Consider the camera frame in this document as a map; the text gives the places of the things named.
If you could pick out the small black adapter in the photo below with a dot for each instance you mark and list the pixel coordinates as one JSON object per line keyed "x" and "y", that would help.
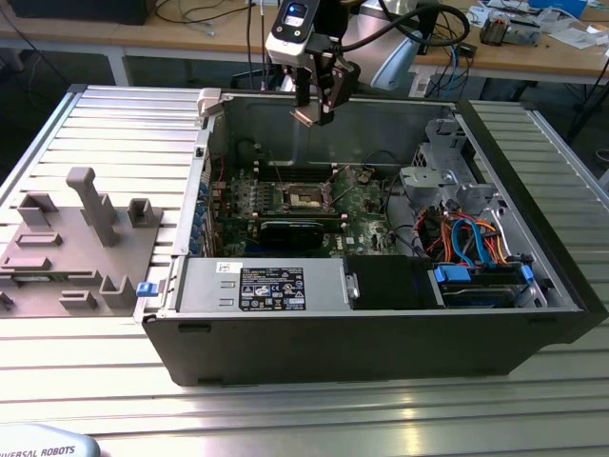
{"x": 467, "y": 50}

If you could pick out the silver topped CPU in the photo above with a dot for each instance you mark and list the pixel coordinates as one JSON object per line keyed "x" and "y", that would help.
{"x": 304, "y": 116}

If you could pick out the white paper sheets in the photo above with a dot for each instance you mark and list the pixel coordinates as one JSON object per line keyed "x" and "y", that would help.
{"x": 580, "y": 35}

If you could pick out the CPU socket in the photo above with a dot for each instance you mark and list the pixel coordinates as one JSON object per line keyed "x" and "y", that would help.
{"x": 300, "y": 199}

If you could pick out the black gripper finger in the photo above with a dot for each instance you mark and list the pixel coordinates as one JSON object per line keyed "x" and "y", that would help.
{"x": 346, "y": 83}
{"x": 302, "y": 88}

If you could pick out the small electronic device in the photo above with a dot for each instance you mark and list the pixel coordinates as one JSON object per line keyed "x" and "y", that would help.
{"x": 495, "y": 33}

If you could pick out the thin metal locking lever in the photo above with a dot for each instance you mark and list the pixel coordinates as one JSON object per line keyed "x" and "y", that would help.
{"x": 275, "y": 166}

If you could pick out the green motherboard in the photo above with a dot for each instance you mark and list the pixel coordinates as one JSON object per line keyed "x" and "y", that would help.
{"x": 366, "y": 228}

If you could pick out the round coin cell battery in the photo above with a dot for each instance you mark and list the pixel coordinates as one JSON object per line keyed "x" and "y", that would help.
{"x": 364, "y": 177}

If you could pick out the black computer box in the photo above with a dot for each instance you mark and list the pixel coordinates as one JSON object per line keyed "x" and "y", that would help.
{"x": 71, "y": 12}

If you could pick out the black upright stand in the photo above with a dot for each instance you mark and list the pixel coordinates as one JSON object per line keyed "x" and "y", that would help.
{"x": 428, "y": 28}

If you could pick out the blue plastic case latch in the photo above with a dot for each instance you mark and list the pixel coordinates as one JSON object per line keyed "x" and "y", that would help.
{"x": 146, "y": 289}

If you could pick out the silver metal bracket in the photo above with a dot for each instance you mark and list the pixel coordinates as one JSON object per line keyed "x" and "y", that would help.
{"x": 423, "y": 181}

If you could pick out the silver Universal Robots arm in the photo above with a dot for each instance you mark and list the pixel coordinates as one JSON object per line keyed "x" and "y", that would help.
{"x": 397, "y": 62}

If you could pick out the grey power supply unit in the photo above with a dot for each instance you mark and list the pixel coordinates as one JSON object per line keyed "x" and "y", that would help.
{"x": 209, "y": 285}

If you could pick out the black PC case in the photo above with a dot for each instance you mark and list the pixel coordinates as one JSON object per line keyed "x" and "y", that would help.
{"x": 333, "y": 352}

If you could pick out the pale blue teach pendant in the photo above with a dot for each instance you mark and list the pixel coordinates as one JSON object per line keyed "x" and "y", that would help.
{"x": 43, "y": 445}

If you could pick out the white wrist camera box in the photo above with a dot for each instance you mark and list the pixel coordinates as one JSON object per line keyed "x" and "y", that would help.
{"x": 285, "y": 47}

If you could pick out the hard disk in blue carrier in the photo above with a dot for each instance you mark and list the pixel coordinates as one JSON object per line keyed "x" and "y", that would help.
{"x": 525, "y": 275}
{"x": 452, "y": 275}

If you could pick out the metal drive cage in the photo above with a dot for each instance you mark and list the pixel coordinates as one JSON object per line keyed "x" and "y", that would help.
{"x": 442, "y": 135}

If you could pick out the black graphics card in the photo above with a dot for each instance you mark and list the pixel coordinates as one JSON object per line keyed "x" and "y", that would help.
{"x": 290, "y": 235}

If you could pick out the black plastic shroud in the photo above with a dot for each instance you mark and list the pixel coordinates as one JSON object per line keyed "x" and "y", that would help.
{"x": 385, "y": 281}

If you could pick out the wooden desk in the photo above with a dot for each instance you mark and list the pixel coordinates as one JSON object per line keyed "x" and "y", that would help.
{"x": 143, "y": 35}
{"x": 523, "y": 62}

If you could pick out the grey plastic parts rack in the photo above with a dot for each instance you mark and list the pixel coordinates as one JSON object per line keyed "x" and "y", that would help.
{"x": 71, "y": 266}

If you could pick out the black RAM slot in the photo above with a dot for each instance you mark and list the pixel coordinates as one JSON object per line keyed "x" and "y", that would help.
{"x": 309, "y": 170}
{"x": 309, "y": 174}
{"x": 309, "y": 166}
{"x": 304, "y": 218}
{"x": 309, "y": 179}
{"x": 304, "y": 214}

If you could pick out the blue cardboard box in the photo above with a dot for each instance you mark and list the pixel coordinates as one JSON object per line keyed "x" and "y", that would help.
{"x": 561, "y": 7}

